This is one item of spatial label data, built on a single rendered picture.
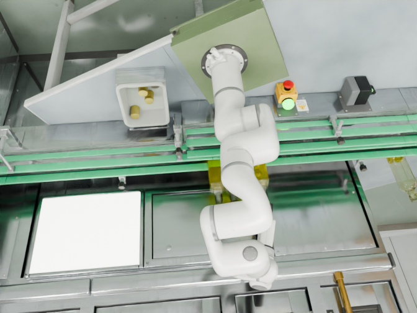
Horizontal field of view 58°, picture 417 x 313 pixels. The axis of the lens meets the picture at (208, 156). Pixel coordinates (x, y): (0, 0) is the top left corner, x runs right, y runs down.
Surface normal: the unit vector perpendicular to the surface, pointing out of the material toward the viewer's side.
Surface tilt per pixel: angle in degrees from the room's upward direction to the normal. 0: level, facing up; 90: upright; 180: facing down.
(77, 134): 90
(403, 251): 90
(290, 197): 89
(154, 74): 90
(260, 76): 2
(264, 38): 2
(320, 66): 0
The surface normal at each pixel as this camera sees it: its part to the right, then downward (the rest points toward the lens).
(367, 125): 0.01, -0.58
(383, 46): 0.09, 0.82
